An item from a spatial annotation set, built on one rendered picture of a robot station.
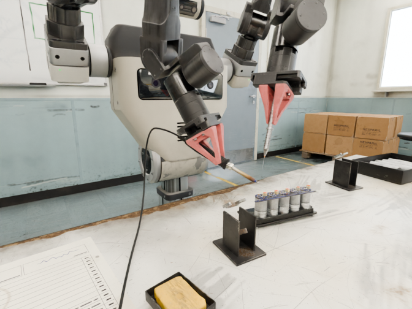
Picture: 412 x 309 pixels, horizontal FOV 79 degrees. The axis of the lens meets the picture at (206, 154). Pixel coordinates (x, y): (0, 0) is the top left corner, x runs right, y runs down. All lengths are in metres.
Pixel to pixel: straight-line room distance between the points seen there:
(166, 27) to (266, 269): 0.45
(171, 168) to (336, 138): 3.63
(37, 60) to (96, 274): 2.56
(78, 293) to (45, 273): 0.08
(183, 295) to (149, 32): 0.44
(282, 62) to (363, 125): 3.60
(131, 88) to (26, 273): 0.48
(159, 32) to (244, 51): 0.53
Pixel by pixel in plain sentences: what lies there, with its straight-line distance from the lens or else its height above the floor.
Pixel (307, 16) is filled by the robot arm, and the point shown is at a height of 1.14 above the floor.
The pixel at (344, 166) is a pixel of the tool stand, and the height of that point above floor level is 0.81.
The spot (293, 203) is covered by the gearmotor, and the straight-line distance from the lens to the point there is 0.56.
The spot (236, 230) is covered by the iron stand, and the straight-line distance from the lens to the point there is 0.42.
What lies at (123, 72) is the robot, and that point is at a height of 1.07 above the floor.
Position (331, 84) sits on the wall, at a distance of 5.64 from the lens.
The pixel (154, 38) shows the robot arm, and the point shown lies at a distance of 0.53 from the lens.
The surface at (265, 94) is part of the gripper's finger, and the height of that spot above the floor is 1.01.
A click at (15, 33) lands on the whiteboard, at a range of 2.90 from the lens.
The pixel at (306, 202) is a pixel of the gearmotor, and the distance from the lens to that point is 0.58.
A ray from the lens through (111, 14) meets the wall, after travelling 3.10.
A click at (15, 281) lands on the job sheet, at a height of 0.75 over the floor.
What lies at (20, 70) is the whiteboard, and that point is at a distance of 2.86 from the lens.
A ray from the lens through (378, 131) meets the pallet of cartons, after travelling 4.07.
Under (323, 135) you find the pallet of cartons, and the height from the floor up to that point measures 0.43.
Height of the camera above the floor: 1.01
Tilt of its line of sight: 13 degrees down
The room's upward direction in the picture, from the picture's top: straight up
